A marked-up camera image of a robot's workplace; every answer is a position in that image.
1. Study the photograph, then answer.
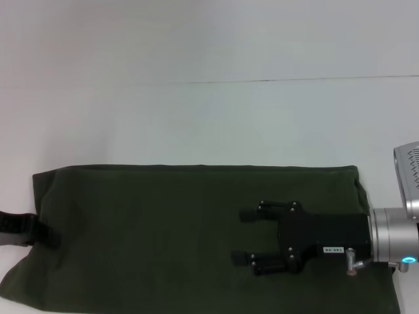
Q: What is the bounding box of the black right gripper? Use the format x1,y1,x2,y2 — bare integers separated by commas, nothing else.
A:
230,200,373,278

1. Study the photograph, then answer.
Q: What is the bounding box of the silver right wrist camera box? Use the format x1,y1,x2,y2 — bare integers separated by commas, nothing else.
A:
392,141,419,222

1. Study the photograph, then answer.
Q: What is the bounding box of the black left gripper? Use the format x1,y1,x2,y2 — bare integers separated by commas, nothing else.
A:
0,210,62,250

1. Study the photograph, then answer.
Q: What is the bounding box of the dark green FREE print t-shirt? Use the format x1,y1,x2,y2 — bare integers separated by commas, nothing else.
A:
0,164,402,314

